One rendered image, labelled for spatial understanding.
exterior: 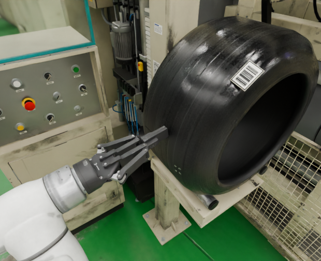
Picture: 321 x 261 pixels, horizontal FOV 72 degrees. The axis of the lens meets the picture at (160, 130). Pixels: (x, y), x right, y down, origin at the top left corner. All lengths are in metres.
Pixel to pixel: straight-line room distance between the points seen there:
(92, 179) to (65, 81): 0.69
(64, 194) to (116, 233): 1.32
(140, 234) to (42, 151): 0.94
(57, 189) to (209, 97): 0.37
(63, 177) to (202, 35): 0.47
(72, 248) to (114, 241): 1.25
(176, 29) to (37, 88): 0.64
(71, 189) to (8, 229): 0.12
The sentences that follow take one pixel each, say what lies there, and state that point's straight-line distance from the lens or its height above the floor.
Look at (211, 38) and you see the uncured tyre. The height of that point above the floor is 1.42.
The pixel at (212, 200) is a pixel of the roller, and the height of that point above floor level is 0.92.
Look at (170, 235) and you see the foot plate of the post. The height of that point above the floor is 0.01.
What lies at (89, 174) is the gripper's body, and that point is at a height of 1.23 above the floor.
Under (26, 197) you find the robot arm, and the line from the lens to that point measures 0.51.
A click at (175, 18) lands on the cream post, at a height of 1.42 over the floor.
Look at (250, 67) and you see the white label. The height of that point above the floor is 1.40.
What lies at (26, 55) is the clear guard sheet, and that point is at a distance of 1.03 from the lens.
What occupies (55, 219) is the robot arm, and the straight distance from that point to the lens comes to 0.52.
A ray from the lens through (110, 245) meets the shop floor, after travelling 1.77.
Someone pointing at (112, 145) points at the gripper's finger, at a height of 1.22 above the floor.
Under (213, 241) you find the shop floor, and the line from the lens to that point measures 1.79.
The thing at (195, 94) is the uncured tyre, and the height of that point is 1.34.
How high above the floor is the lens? 1.60
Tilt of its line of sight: 40 degrees down
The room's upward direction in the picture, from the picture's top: straight up
